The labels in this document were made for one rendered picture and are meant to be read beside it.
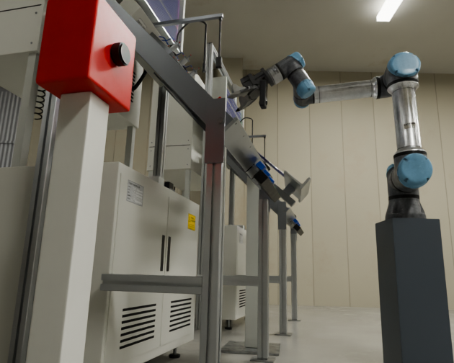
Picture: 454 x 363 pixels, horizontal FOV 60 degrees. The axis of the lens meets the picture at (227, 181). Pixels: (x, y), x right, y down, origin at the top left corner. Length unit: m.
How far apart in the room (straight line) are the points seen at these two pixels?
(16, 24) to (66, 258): 1.04
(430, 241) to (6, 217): 1.43
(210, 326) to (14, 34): 1.11
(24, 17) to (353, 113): 4.25
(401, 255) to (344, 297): 3.18
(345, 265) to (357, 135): 1.59
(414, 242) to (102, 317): 1.12
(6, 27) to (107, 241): 0.83
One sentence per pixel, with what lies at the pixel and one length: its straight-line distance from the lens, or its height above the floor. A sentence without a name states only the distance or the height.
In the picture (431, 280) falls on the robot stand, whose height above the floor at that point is 0.32.
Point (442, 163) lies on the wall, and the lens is 5.40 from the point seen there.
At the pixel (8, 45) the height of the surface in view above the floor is 1.03.
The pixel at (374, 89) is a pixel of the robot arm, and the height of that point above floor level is 1.11.
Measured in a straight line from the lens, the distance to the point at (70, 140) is 0.69.
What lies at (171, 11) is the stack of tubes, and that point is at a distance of 2.03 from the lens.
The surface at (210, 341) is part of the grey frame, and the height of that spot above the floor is 0.18.
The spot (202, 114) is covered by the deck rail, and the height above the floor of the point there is 0.74.
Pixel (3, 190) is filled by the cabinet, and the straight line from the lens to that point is 1.32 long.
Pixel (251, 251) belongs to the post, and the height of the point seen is 0.43.
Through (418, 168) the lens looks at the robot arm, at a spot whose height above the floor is 0.71.
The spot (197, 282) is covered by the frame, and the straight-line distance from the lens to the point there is 0.93.
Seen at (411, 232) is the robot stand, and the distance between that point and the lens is 1.63.
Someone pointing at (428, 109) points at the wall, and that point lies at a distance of 5.57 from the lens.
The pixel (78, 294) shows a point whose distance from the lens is 0.67.
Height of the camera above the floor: 0.33
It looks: 13 degrees up
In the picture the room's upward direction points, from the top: 2 degrees clockwise
